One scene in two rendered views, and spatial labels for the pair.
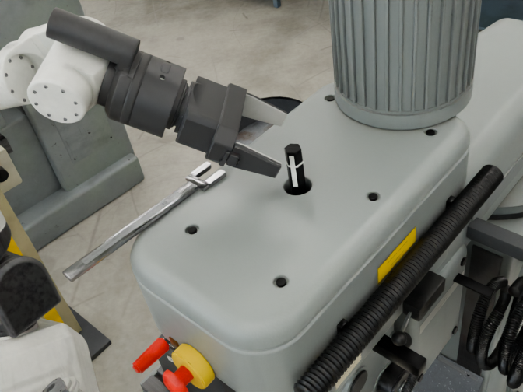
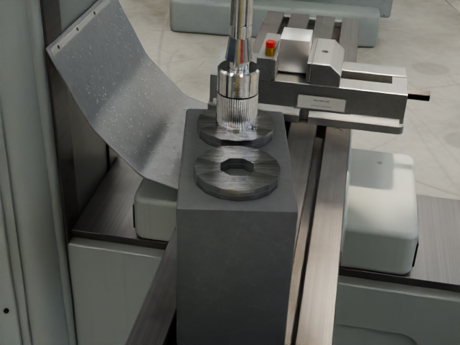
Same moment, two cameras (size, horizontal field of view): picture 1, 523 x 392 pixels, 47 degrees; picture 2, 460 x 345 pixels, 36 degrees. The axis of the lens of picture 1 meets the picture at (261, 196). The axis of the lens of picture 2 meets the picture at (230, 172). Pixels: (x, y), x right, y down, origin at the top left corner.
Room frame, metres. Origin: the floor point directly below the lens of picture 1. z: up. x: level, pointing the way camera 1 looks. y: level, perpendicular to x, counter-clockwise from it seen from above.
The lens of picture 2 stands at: (1.37, 0.76, 1.51)
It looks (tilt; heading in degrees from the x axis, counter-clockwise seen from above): 32 degrees down; 230
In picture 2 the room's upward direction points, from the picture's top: 2 degrees clockwise
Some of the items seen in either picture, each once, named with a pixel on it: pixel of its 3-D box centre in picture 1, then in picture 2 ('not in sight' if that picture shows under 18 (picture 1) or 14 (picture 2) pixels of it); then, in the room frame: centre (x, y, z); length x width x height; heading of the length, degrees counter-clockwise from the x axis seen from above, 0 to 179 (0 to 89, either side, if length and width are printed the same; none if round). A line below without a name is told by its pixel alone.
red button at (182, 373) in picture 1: (179, 379); not in sight; (0.42, 0.14, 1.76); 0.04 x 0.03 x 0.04; 41
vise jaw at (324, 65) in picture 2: not in sight; (326, 61); (0.49, -0.06, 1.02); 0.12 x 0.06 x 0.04; 41
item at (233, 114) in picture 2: not in sight; (237, 98); (0.90, 0.20, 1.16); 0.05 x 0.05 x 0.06
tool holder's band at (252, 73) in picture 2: not in sight; (238, 70); (0.90, 0.20, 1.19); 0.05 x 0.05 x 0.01
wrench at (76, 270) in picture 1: (147, 218); not in sight; (0.57, 0.15, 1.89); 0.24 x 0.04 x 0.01; 128
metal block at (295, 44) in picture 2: not in sight; (295, 50); (0.53, -0.10, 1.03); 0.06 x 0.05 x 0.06; 41
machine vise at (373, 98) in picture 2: not in sight; (309, 78); (0.51, -0.08, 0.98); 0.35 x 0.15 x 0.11; 131
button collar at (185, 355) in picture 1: (193, 365); not in sight; (0.43, 0.12, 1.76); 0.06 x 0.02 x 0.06; 41
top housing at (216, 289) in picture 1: (310, 222); not in sight; (0.59, -0.06, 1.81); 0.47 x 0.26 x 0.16; 131
